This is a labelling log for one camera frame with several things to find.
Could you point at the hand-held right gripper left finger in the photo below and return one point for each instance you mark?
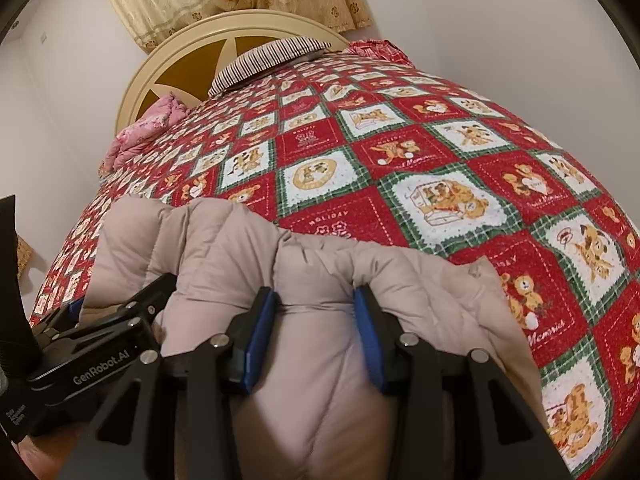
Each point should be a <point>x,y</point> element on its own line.
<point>261,335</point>

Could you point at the beige patterned cloth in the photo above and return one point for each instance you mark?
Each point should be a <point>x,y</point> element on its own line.
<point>23,255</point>

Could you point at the beige puffer jacket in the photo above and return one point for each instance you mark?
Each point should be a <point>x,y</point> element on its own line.
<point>310,285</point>

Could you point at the red checked printed bedspread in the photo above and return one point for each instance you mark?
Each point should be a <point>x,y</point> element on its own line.
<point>400,160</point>

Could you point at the cream wooden headboard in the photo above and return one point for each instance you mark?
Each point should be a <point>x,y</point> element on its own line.
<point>190,45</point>

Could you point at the striped pillow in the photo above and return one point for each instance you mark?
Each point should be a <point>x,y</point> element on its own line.
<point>265,57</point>

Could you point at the pink floral quilt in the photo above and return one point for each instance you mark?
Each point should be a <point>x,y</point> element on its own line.
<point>150,122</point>

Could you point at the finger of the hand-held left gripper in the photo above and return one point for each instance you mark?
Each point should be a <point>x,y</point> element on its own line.
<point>150,292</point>
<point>75,306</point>

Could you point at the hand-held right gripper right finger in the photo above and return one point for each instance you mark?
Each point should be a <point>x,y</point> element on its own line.
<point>369,340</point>

